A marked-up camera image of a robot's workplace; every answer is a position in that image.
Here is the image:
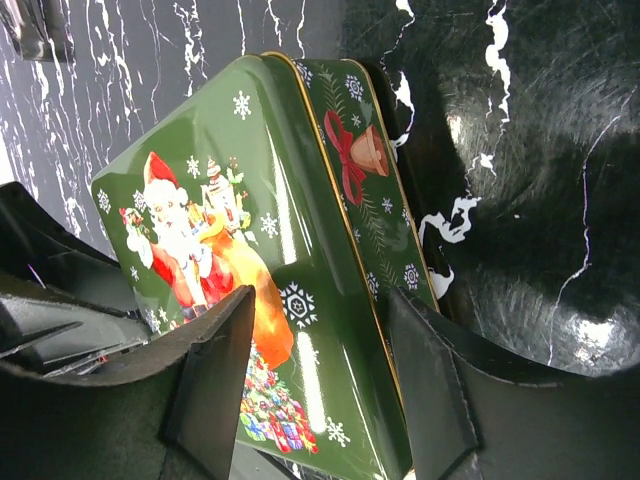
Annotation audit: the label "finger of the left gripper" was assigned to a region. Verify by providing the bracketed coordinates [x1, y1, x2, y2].
[1, 181, 138, 313]
[1, 294, 150, 377]

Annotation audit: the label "gold cookie tin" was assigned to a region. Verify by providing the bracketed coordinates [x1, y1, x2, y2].
[292, 57, 441, 314]

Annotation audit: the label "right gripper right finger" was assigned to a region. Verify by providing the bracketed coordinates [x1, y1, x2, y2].
[389, 288, 639, 479]

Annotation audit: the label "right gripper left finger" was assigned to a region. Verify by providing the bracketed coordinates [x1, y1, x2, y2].
[1, 286, 255, 479]

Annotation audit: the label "steel serving tongs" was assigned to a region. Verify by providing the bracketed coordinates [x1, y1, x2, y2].
[1, 0, 74, 63]

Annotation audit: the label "gold tin lid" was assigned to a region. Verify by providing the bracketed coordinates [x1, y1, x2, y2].
[91, 52, 412, 479]

